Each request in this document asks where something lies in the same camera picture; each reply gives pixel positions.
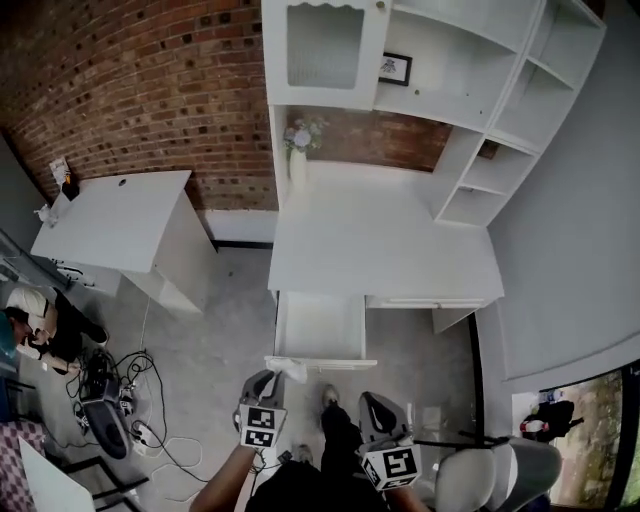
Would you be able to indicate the white printed card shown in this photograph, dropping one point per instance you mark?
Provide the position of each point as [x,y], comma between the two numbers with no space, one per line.
[59,170]

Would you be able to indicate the person's grey shoe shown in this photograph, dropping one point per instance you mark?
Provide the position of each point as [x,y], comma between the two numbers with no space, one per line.
[330,395]
[304,454]

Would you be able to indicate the pink white checkered cloth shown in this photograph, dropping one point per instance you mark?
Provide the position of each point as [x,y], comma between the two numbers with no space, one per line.
[12,465]

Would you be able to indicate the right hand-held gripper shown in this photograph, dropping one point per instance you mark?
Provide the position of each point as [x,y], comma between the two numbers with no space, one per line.
[395,465]

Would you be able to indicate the white desk with shelf hutch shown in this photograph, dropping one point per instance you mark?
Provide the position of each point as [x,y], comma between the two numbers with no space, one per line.
[375,235]

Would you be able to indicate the person's right forearm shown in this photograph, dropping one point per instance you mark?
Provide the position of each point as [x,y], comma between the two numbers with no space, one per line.
[405,501]

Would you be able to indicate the person's legs in black trousers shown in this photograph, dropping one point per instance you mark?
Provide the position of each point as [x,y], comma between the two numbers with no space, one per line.
[335,460]

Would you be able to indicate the black electronic device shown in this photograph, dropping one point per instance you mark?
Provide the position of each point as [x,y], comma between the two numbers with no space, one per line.
[97,377]

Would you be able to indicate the black pen holder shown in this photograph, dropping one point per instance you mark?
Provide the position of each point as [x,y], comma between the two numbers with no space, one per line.
[70,190]

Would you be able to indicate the white flat board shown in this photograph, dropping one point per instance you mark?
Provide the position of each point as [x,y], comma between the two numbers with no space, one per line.
[55,485]

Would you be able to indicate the white glass cabinet door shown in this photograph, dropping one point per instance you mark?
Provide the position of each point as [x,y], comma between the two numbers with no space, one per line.
[325,50]

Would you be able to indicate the white vase with flowers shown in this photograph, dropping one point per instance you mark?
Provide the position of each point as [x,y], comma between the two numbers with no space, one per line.
[298,167]

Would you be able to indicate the small plain white desk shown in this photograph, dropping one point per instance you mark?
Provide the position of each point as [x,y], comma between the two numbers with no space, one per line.
[110,220]

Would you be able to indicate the clear plastic bottle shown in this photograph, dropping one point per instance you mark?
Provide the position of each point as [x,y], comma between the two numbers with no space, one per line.
[550,397]

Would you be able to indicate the black oval case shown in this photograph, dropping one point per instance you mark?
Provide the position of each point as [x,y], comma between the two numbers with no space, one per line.
[107,432]

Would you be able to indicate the person's left forearm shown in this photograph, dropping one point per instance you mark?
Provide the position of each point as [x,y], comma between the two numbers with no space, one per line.
[225,480]

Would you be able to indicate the white power strip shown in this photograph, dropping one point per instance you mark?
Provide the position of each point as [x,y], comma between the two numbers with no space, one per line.
[142,439]

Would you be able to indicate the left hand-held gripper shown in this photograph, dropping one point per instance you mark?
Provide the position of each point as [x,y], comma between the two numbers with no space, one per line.
[261,425]

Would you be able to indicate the black bag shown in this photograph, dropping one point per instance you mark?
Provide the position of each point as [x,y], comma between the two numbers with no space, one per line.
[552,420]

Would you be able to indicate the black window frame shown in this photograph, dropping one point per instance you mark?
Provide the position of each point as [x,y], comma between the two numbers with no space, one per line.
[627,440]

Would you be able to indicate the beige office chair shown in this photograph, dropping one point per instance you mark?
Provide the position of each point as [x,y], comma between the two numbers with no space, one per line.
[470,480]

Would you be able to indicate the black folding frame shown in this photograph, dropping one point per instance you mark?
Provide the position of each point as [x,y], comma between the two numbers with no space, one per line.
[95,475]

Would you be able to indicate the black picture frame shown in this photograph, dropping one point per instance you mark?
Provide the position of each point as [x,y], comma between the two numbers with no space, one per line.
[395,69]

